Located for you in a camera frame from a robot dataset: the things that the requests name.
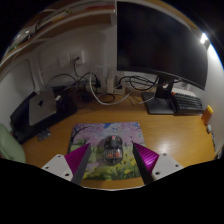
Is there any dark grey mechanical keyboard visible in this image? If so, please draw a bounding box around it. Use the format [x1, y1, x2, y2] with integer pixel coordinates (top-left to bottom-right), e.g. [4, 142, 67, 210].
[171, 91, 205, 113]

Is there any orange jar with yellow lid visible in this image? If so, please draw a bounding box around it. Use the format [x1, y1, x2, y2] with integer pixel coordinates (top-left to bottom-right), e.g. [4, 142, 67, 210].
[200, 104, 214, 127]

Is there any flower landscape print mouse pad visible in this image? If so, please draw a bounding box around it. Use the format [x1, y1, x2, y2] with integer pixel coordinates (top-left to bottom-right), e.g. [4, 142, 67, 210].
[67, 121, 147, 182]

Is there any transparent computer mouse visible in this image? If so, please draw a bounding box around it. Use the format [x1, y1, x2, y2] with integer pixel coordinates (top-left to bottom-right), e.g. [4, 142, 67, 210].
[103, 134, 124, 165]

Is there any white power strip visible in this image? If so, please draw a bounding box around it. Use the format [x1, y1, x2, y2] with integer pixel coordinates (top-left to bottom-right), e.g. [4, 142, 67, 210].
[87, 71, 126, 96]

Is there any black monitor cable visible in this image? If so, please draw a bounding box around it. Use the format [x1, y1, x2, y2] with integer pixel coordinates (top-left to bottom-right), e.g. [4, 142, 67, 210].
[118, 74, 161, 92]

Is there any black wall outlet cable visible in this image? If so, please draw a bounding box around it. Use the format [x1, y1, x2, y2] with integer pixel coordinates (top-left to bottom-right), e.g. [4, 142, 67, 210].
[46, 57, 101, 98]

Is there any black computer monitor with stand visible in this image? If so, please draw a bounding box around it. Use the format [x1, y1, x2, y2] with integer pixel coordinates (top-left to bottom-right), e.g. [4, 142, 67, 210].
[115, 0, 209, 115]

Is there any silver mini computer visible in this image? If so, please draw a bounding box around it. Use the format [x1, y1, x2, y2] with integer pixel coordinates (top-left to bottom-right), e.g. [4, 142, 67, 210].
[28, 88, 58, 127]

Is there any white wall outlet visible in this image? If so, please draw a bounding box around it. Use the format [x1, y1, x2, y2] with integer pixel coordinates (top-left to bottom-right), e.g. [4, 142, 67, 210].
[59, 50, 86, 68]

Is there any white cable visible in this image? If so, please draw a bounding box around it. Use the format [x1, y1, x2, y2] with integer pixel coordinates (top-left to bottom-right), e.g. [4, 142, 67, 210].
[89, 71, 134, 106]

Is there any bright white lamp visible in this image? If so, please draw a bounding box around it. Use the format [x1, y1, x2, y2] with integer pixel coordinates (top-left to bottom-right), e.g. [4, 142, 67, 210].
[199, 32, 211, 49]

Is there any pale green watering can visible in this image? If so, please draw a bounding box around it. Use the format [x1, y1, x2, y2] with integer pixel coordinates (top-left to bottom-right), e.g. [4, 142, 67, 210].
[0, 123, 27, 164]

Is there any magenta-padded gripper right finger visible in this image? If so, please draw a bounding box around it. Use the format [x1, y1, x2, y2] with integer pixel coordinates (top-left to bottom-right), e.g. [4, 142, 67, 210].
[131, 142, 184, 185]

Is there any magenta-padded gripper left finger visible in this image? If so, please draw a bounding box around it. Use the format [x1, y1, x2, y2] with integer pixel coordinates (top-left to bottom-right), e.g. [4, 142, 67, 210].
[41, 143, 93, 185]

